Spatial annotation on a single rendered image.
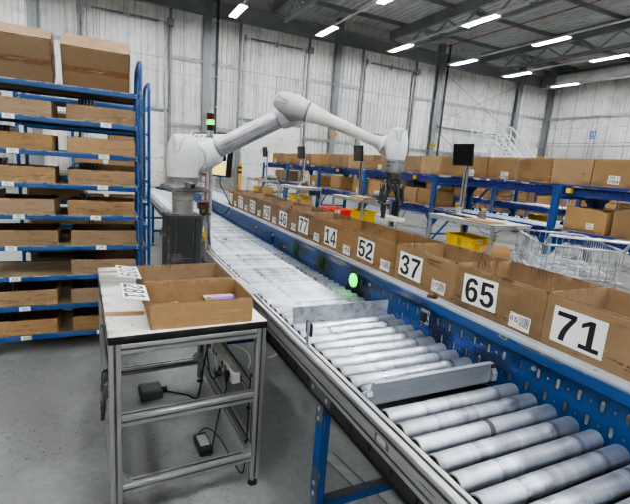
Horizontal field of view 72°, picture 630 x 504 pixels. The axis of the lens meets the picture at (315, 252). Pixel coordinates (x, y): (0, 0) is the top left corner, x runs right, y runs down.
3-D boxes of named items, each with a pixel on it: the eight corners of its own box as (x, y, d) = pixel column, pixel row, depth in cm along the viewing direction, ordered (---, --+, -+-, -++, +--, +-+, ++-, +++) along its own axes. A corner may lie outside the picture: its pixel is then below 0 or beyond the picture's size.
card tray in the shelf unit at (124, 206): (67, 214, 284) (66, 199, 282) (73, 209, 311) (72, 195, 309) (134, 216, 299) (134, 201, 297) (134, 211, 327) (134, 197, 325)
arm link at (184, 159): (160, 176, 218) (160, 131, 214) (176, 175, 236) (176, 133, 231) (191, 178, 216) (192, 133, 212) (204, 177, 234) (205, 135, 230)
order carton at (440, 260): (392, 278, 205) (396, 243, 202) (440, 276, 218) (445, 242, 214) (451, 304, 170) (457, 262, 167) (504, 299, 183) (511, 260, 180)
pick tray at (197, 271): (135, 286, 207) (135, 265, 205) (215, 281, 225) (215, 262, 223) (142, 304, 182) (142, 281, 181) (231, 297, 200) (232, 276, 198)
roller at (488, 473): (447, 502, 93) (436, 478, 96) (597, 450, 115) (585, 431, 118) (459, 496, 89) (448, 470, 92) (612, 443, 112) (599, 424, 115)
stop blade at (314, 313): (292, 327, 177) (293, 306, 176) (385, 318, 197) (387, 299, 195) (292, 328, 177) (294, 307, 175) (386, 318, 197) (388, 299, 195)
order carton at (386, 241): (351, 260, 239) (354, 229, 236) (395, 258, 252) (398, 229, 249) (393, 278, 205) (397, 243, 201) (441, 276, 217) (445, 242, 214)
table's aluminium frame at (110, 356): (100, 395, 248) (97, 273, 234) (202, 378, 276) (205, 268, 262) (111, 527, 162) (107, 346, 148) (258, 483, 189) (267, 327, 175)
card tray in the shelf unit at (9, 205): (-23, 213, 263) (-24, 196, 261) (-9, 207, 290) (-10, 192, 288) (54, 215, 279) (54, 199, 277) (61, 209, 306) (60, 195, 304)
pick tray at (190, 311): (143, 305, 181) (143, 282, 179) (233, 299, 198) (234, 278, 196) (150, 330, 156) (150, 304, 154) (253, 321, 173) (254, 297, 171)
